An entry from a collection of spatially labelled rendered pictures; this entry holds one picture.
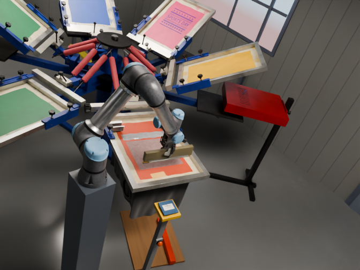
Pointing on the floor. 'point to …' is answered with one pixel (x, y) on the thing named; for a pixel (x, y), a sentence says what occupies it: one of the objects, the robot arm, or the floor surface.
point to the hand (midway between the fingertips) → (168, 154)
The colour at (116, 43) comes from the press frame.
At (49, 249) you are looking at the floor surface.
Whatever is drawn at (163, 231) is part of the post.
